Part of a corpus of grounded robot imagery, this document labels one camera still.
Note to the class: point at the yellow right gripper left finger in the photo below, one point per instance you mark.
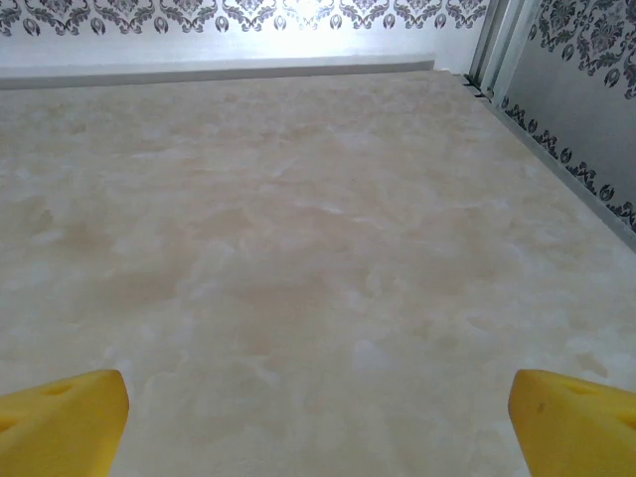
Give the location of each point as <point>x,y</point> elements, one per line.
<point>59,427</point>

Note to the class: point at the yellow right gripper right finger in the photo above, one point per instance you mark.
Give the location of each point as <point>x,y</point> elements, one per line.
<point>576,432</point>

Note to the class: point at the aluminium table edge rail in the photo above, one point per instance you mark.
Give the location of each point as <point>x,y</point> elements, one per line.
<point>199,73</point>

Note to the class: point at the aluminium corner post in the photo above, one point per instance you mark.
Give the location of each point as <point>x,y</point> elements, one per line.
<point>492,45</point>

